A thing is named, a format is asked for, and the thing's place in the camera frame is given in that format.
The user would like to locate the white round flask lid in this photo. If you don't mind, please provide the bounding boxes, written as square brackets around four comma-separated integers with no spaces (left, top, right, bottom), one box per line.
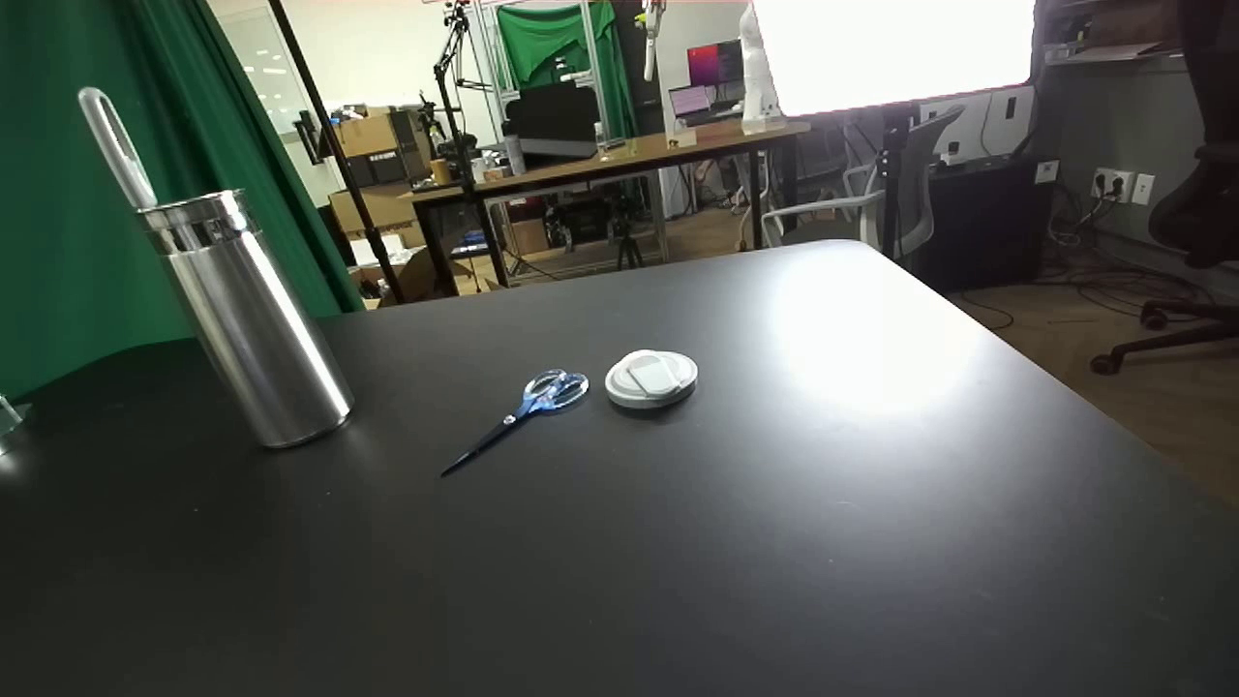
[604,349,699,409]

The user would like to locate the blue handled scissors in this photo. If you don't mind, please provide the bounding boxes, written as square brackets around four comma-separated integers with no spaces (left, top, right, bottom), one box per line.
[445,369,589,472]

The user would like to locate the black light stand pole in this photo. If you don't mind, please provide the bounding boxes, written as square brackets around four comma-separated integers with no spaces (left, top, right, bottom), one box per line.
[267,0,404,306]

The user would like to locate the silver steel thermos flask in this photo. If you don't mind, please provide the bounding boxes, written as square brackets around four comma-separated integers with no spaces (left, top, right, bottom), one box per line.
[142,188,351,449]

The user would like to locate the wooden background desk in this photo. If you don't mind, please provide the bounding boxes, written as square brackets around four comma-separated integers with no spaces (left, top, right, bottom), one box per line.
[409,118,806,295]

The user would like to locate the bright softbox light panel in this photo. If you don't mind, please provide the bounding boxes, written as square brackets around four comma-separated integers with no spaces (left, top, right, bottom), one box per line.
[755,0,1039,116]

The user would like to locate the black office chair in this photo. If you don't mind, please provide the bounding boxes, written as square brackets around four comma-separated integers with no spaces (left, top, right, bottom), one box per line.
[1091,0,1239,375]

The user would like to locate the green backdrop curtain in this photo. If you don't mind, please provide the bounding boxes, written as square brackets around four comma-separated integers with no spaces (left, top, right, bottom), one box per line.
[0,0,358,397]

